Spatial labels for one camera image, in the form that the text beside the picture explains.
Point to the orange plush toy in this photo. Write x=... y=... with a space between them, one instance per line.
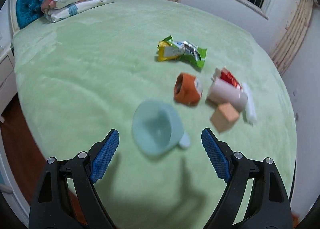
x=188 y=89

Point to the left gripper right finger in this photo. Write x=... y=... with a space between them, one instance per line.
x=268 y=206

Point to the green blanket bed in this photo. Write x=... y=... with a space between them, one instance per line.
x=81 y=77

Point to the folded floral quilt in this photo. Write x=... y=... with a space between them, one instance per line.
x=55 y=15

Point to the light blue plastic cup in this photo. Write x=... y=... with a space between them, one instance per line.
x=157 y=128

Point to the red snack wrapper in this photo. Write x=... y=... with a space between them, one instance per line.
x=225 y=75

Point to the green yellow snack bag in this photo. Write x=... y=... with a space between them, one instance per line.
x=169 y=49

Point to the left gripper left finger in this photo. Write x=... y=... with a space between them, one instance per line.
x=51 y=206

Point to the white cylinder cup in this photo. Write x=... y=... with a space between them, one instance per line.
x=221 y=92

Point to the cream nightstand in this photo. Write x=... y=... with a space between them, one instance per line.
x=8 y=79

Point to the right floral curtain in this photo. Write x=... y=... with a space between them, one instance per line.
x=288 y=47

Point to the wooden block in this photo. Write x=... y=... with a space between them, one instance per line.
x=224 y=117

